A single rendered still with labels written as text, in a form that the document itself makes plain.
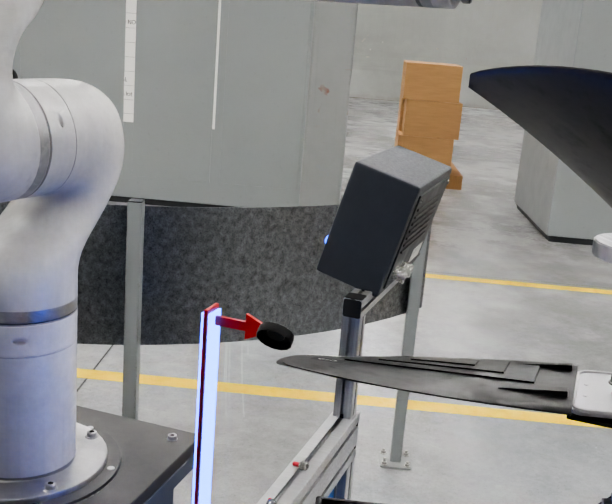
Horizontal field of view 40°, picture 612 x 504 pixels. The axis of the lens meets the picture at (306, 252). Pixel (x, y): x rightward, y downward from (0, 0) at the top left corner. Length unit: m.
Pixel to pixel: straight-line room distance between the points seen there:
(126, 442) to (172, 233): 1.34
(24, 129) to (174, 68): 5.88
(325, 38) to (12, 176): 4.08
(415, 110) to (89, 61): 3.40
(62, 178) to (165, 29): 5.84
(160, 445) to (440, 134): 7.80
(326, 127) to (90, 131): 4.01
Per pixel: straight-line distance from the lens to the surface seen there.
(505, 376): 0.70
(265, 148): 6.64
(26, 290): 0.89
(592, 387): 0.71
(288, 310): 2.52
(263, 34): 6.59
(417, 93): 8.65
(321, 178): 4.91
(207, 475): 0.84
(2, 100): 0.83
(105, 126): 0.92
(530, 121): 0.54
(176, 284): 2.39
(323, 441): 1.30
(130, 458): 1.03
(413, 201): 1.28
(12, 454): 0.96
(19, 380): 0.92
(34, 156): 0.85
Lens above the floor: 1.44
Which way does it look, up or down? 15 degrees down
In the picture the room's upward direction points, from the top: 5 degrees clockwise
